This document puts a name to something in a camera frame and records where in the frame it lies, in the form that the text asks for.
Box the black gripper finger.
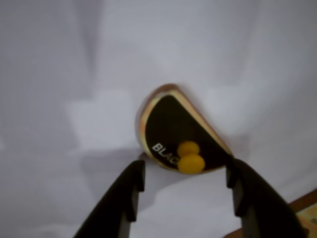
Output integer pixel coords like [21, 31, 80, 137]
[226, 158, 309, 238]
[71, 160, 146, 238]

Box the wooden shape puzzle board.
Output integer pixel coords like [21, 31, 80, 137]
[224, 189, 317, 238]

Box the black semicircle piece yellow pin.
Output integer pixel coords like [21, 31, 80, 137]
[138, 83, 235, 176]

